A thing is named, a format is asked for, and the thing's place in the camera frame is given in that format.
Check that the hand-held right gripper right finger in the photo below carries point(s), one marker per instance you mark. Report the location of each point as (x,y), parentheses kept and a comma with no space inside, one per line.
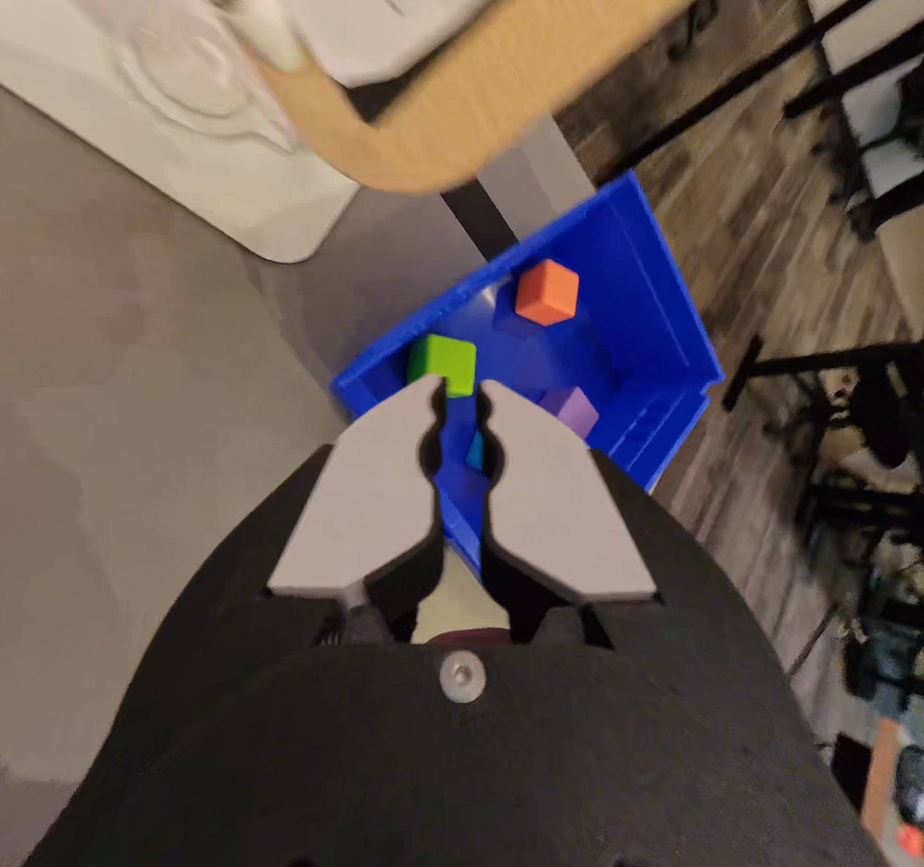
(563,513)

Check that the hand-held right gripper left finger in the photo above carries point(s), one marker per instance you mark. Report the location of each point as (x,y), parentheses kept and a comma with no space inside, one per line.
(361,506)

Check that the purple cube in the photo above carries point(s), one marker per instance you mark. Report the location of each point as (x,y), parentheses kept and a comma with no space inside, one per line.
(574,412)

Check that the light blue cube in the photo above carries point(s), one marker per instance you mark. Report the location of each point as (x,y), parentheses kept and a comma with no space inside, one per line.
(475,452)

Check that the green cube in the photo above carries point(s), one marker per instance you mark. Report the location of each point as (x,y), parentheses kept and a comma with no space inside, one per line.
(444,361)

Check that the blue plastic bin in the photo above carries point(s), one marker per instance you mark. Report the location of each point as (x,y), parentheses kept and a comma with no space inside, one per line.
(635,318)

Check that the orange cube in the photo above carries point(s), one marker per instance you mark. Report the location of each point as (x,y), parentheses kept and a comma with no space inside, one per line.
(545,293)

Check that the grey desk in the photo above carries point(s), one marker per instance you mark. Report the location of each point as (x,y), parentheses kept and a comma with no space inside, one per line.
(144,412)

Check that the black office chair base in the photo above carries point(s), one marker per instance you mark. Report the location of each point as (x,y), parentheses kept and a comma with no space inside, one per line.
(852,412)

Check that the printed instruction sheet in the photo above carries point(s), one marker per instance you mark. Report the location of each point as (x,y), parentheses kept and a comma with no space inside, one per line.
(404,8)

